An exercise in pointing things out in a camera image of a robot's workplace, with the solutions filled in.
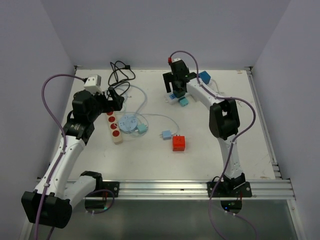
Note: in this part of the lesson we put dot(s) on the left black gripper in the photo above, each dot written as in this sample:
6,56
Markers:
115,104

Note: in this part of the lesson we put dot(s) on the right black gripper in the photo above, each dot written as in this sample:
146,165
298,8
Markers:
169,77

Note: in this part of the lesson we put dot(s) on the white multicolour power strip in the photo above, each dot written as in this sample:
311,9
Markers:
171,99

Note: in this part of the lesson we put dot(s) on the round light blue socket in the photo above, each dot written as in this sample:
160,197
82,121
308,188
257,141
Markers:
128,123

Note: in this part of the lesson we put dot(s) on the beige red power strip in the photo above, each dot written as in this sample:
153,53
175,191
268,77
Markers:
114,128

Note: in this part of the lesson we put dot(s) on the mint green charger plug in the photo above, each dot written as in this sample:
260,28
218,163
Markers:
142,128

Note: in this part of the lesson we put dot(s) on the light blue charger plug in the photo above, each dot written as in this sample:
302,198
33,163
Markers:
166,135

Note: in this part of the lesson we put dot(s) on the red cube adapter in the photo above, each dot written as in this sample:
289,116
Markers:
178,143

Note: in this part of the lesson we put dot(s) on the dark green cube adapter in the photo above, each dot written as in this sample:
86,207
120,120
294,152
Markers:
179,93

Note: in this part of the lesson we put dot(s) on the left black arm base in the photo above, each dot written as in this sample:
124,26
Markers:
102,199

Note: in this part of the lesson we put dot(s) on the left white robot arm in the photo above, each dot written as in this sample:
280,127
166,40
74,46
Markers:
51,202

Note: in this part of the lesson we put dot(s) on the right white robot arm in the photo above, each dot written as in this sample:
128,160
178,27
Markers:
224,119

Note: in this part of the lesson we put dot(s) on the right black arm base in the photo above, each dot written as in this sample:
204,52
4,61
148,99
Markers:
237,188

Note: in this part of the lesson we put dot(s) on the teal charger plug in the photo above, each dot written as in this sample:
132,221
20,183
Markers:
183,101

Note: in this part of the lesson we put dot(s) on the blue cube adapter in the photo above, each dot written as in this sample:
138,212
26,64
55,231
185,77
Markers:
205,77

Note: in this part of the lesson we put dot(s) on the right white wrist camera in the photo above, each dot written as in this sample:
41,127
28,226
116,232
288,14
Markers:
172,60

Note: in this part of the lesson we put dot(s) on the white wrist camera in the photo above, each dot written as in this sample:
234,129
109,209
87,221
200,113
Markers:
93,84
172,60

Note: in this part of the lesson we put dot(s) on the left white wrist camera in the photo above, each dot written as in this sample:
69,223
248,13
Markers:
93,84

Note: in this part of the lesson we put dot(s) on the aluminium rail frame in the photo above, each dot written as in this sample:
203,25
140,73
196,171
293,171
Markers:
146,167

